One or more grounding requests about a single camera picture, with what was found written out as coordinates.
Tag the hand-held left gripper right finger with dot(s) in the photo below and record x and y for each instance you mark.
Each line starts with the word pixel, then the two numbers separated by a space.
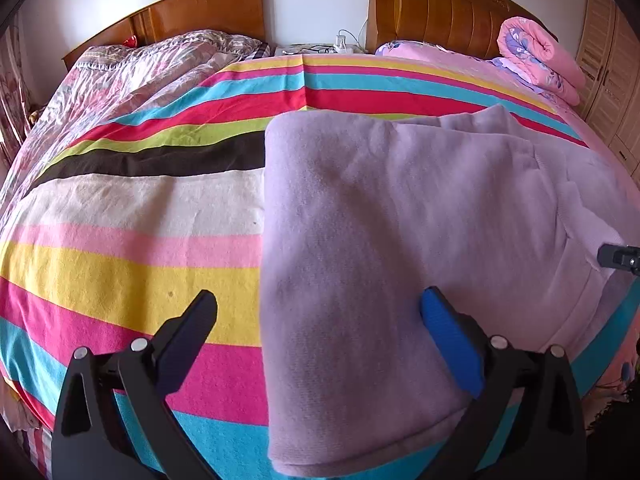
pixel 452 345

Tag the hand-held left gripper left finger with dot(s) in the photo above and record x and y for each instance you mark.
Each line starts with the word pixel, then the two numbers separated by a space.
pixel 187 345

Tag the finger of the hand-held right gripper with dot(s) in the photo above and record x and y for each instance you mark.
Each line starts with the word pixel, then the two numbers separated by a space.
pixel 617 256

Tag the lilac pants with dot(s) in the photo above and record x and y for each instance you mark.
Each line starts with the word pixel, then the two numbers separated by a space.
pixel 375 235

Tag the striped colourful blanket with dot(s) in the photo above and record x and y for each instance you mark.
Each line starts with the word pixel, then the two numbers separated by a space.
pixel 125 260

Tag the light wooden wardrobe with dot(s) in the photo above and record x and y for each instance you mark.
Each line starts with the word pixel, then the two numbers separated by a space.
pixel 615 85

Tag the rolled pink floral quilt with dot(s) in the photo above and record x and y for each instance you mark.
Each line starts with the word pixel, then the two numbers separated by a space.
pixel 545 55

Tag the lilac floral cloth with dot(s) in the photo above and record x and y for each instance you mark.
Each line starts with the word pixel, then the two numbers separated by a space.
pixel 510 67

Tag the pink bed sheet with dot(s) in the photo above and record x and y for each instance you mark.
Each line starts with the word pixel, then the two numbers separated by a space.
pixel 450 57

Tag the grey pink floral quilt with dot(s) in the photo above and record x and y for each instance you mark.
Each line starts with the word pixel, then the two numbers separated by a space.
pixel 125 80

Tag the padded wooden headboard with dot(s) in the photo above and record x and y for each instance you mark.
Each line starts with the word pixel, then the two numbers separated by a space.
pixel 440 10

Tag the small red object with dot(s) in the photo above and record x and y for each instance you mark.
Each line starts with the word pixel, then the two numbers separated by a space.
pixel 130 40

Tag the floral covered nightstand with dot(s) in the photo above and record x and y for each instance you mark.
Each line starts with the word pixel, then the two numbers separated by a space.
pixel 290 51

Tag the black eyeglasses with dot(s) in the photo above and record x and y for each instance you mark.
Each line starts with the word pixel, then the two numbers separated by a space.
pixel 320 50

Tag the plain wooden headboard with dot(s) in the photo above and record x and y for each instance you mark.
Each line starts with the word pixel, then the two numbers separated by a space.
pixel 200 10

